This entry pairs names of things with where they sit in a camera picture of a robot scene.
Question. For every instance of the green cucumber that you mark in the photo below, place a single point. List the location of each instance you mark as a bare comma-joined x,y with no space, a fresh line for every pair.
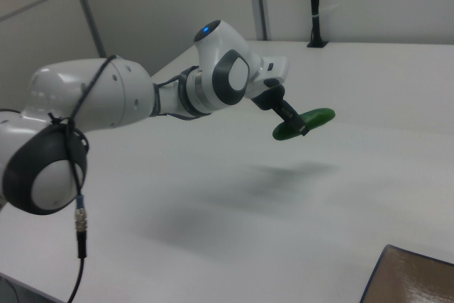
319,115

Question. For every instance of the black clamp mount pole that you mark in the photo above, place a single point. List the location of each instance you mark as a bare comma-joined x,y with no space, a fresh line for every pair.
315,15

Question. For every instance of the brown square ceramic plate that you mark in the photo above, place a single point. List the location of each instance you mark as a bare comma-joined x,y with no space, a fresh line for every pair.
418,278

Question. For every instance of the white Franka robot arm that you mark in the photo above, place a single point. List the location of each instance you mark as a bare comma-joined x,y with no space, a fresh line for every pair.
117,93

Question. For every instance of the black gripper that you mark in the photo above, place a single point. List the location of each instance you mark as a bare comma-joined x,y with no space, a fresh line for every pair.
269,99

